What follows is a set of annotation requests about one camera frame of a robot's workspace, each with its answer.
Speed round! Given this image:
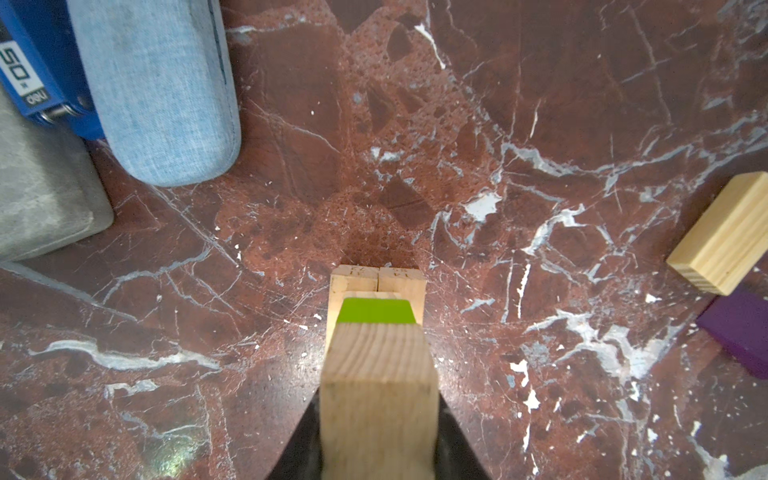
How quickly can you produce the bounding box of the green block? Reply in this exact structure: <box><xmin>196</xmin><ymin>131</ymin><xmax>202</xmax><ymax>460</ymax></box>
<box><xmin>337</xmin><ymin>297</ymin><xmax>416</xmax><ymax>324</ymax></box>

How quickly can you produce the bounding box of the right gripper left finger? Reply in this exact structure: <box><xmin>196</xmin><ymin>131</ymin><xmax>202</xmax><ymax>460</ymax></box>
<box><xmin>266</xmin><ymin>390</ymin><xmax>323</xmax><ymax>480</ymax></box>

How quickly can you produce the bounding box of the grey sponge block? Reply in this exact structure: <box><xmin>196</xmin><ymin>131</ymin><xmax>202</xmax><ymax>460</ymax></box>
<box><xmin>0</xmin><ymin>92</ymin><xmax>114</xmax><ymax>261</ymax></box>

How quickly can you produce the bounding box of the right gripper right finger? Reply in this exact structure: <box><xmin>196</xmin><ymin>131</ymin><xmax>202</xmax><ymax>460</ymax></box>
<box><xmin>434</xmin><ymin>396</ymin><xmax>490</xmax><ymax>480</ymax></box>

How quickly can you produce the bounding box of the grey blue oval case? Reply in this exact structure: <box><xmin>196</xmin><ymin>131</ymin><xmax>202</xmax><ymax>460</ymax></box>
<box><xmin>67</xmin><ymin>0</ymin><xmax>241</xmax><ymax>187</ymax></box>

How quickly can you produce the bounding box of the wood block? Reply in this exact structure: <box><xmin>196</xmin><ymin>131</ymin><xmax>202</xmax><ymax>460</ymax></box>
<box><xmin>325</xmin><ymin>265</ymin><xmax>379</xmax><ymax>350</ymax></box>
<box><xmin>666</xmin><ymin>171</ymin><xmax>767</xmax><ymax>296</ymax></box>
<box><xmin>343</xmin><ymin>291</ymin><xmax>403</xmax><ymax>300</ymax></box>
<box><xmin>319</xmin><ymin>323</ymin><xmax>439</xmax><ymax>479</ymax></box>
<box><xmin>378</xmin><ymin>267</ymin><xmax>427</xmax><ymax>325</ymax></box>

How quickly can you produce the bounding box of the blue black marker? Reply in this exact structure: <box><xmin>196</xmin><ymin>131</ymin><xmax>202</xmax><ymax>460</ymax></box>
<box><xmin>1</xmin><ymin>0</ymin><xmax>105</xmax><ymax>141</ymax></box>

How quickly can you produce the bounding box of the purple block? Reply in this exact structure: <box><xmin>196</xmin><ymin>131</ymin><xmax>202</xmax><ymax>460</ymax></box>
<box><xmin>696</xmin><ymin>289</ymin><xmax>767</xmax><ymax>380</ymax></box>

